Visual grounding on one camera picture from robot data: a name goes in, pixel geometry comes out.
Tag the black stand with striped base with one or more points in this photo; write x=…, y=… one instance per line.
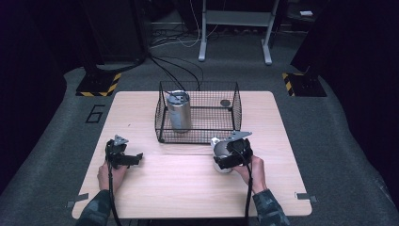
x=98, y=84
x=302, y=84

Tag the black straw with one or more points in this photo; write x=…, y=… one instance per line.
x=172, y=93

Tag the dark round table grommet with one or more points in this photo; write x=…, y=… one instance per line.
x=225, y=103

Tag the person's right hand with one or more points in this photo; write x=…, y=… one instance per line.
x=257, y=175

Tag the tall steel tumbler cup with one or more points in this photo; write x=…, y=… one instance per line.
x=179, y=114

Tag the small white box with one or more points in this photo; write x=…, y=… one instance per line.
x=306, y=13

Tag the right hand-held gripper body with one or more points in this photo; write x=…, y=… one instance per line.
x=240, y=153

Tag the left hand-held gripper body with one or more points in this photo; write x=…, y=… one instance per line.
x=115, y=155

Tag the white metal desk frame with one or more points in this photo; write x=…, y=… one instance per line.
x=238, y=18

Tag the person's left hand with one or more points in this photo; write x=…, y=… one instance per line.
x=106, y=179

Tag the black cabinet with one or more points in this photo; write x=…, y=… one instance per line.
x=116, y=28

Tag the grey tape piece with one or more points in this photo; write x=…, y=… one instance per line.
x=80, y=198
x=304, y=196

